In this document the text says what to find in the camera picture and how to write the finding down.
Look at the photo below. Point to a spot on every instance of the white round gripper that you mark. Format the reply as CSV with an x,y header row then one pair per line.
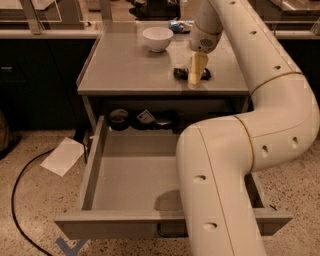
x,y
204,42

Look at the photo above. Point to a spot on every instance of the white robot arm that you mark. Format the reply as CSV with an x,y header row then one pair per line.
x,y
214,155

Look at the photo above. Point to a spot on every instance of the open grey top drawer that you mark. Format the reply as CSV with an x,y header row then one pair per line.
x,y
131,185

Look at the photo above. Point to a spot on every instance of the blue white snack packet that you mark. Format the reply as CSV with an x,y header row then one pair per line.
x,y
180,26

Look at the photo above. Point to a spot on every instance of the white ceramic bowl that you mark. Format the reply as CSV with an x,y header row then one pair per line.
x,y
157,39

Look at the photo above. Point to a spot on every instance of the black bundle with tag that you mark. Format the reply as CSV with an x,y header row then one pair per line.
x,y
146,120

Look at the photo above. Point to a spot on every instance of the grey metal cabinet table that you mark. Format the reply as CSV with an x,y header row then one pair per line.
x,y
122,73

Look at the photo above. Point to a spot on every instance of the black tape roll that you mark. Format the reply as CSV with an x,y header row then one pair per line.
x,y
118,119

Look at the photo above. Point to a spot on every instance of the white paper sheet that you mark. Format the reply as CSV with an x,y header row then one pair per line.
x,y
63,157

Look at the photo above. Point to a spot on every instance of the brown bag at left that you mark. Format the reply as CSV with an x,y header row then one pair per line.
x,y
7,140

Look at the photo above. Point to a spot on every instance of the black drawer handle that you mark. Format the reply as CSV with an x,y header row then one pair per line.
x,y
166,230

